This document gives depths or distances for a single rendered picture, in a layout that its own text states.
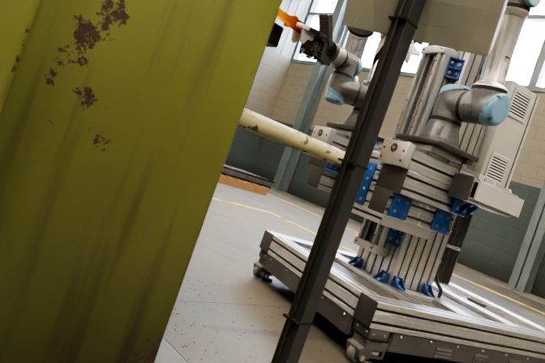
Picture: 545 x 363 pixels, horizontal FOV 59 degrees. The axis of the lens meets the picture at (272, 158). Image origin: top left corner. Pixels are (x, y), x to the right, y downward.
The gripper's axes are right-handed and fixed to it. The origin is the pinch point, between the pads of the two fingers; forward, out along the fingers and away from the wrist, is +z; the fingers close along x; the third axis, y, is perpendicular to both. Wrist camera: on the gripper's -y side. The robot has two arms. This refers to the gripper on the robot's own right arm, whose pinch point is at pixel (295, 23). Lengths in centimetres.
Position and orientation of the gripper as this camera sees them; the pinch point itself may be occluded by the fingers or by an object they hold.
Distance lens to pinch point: 166.2
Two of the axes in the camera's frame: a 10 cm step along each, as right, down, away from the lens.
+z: -7.0, -2.4, -6.8
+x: -6.4, -2.3, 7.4
